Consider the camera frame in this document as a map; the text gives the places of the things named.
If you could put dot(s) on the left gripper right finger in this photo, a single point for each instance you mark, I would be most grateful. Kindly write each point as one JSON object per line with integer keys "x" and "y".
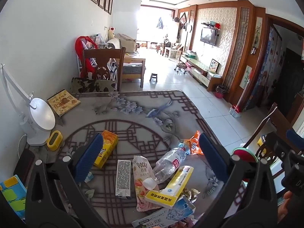
{"x": 258, "y": 208}

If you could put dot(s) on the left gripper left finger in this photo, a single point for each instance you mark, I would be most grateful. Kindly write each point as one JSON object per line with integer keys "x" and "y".
{"x": 54, "y": 197}

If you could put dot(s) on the red green trash bin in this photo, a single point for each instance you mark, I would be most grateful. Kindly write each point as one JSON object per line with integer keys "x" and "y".
{"x": 245, "y": 154}

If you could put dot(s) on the grey white milk carton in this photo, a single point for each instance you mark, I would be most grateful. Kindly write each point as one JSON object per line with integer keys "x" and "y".
{"x": 123, "y": 179}

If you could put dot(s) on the blue white carton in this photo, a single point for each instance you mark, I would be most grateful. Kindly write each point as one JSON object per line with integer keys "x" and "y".
{"x": 167, "y": 216}

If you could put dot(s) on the yellow iced tea carton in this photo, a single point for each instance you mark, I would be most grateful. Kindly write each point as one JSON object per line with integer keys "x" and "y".
{"x": 110, "y": 141}

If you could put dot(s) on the orange snack bag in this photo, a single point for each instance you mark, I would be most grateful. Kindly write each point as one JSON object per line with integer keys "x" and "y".
{"x": 192, "y": 146}

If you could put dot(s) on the pink Pocky snack bag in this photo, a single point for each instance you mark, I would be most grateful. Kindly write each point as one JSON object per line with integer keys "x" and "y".
{"x": 141, "y": 171}

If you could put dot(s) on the yellow white medicine box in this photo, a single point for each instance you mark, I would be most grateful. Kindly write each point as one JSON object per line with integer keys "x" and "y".
{"x": 168, "y": 196}

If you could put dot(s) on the clear plastic water bottle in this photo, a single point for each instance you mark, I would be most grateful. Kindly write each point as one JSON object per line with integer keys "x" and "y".
{"x": 165, "y": 167}

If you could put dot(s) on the person's right hand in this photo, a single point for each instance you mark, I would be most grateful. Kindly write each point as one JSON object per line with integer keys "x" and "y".
{"x": 282, "y": 209}

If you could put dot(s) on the dark wooden chair right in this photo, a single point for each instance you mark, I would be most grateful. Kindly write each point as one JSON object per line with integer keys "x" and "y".
{"x": 282, "y": 128}

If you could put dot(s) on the yellow toy car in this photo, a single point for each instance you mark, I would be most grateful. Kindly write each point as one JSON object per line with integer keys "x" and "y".
{"x": 261, "y": 140}

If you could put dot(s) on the blue green toy tablet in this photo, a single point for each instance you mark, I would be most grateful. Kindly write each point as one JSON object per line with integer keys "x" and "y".
{"x": 15, "y": 192}

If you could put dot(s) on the yellow rectangular holder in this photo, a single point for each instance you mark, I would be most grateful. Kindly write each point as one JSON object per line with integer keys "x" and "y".
{"x": 54, "y": 141}

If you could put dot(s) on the white mop with red base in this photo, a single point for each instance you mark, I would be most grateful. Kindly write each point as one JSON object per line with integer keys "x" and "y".
{"x": 235, "y": 110}

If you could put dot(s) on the white desk lamp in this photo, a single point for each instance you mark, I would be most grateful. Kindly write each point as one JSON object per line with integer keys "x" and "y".
{"x": 36, "y": 118}

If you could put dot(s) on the small red waste basket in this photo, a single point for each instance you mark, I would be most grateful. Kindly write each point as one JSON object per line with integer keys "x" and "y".
{"x": 220, "y": 91}

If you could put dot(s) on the yellow illustrated book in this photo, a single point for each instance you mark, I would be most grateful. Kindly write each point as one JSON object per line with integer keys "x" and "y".
{"x": 62, "y": 102}

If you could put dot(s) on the floral seat cushion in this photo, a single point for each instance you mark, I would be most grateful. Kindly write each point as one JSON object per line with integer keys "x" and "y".
{"x": 83, "y": 85}

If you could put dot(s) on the wooden tv cabinet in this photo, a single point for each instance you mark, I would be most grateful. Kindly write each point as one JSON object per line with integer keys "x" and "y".
{"x": 202, "y": 73}

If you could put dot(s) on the red bag on rack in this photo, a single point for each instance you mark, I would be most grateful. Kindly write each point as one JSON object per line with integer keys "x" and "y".
{"x": 85, "y": 67}

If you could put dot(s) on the dark wooden dining chair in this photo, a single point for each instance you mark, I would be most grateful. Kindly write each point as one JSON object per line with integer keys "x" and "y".
{"x": 102, "y": 57}

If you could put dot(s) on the small black stool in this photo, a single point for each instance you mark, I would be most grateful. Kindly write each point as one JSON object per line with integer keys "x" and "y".
{"x": 153, "y": 78}

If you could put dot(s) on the wooden sofa with cushions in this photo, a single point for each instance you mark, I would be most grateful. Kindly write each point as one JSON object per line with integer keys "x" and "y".
{"x": 134, "y": 63}

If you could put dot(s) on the wall mounted television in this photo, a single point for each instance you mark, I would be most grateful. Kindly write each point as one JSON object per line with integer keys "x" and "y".
{"x": 209, "y": 36}

